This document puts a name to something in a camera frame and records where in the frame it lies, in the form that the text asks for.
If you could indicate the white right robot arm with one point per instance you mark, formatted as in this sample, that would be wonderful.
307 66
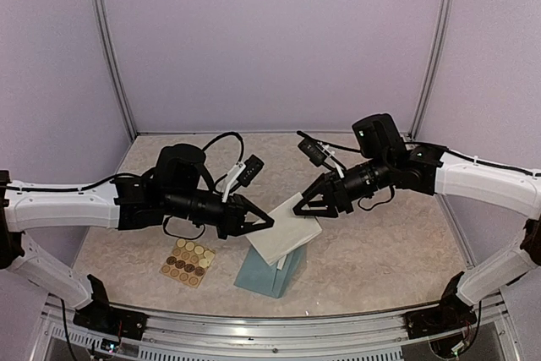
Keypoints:
436 170

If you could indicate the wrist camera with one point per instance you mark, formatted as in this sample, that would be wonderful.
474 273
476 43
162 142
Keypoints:
320 154
240 175

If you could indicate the round sticker seal sheet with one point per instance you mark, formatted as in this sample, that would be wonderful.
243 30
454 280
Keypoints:
188 262

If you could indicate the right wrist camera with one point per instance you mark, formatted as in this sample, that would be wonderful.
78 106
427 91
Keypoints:
320 154

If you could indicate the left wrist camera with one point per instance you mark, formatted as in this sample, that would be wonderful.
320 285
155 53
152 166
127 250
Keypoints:
240 175

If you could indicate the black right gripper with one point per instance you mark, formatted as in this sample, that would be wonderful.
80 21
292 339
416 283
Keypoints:
341 198

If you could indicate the right aluminium frame post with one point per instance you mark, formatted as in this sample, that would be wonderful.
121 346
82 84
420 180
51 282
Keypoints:
436 51

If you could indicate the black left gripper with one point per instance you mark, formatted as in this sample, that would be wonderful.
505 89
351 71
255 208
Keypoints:
237 206

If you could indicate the aluminium front rail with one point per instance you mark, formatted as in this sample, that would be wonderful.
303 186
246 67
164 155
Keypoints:
381 335

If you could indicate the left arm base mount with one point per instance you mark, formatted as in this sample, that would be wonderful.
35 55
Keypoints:
99 315

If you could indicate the beige lined letter paper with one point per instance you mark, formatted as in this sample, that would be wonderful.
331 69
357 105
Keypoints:
281 264

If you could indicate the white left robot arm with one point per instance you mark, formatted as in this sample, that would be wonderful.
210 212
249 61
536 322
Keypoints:
179 185

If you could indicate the teal blue envelope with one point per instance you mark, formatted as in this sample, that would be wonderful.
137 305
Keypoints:
256 276

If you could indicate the left aluminium frame post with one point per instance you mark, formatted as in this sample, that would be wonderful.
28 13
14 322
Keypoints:
105 35

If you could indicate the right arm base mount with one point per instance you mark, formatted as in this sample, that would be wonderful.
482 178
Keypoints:
448 314

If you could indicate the aluminium frame post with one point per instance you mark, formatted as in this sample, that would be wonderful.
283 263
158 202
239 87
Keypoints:
105 35
436 51

